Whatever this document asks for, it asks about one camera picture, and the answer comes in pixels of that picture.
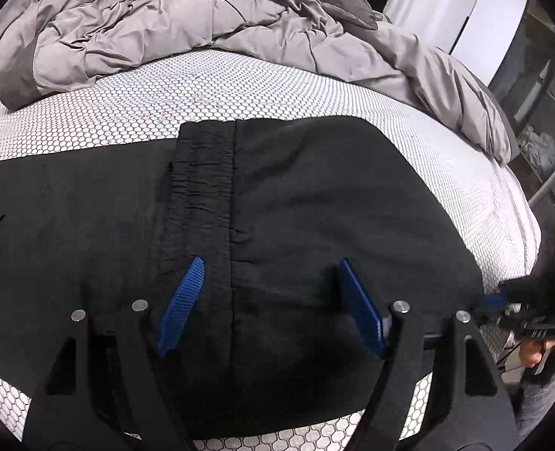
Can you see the black pants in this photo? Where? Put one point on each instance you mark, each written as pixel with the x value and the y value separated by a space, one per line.
pixel 305 197

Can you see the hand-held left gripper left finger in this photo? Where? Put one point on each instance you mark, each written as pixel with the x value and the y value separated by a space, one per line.
pixel 183 305

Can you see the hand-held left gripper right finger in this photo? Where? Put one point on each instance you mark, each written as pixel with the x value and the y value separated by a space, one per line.
pixel 362 305

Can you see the grey duvet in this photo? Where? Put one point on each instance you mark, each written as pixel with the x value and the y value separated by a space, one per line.
pixel 164 23

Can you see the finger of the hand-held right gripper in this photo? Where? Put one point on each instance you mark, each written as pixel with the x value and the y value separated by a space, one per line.
pixel 495 299

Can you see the person's grey trouser leg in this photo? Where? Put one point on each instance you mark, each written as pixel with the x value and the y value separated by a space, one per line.
pixel 542 404

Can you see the person's right hand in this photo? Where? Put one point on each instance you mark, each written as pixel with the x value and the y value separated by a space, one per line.
pixel 533 352

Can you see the white patterned mattress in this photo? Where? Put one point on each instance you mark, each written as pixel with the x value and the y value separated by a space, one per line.
pixel 211 89

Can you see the shelf unit with items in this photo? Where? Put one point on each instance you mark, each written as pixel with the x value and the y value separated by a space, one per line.
pixel 540 103

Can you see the white curtain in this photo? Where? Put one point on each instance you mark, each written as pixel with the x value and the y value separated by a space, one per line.
pixel 423 4

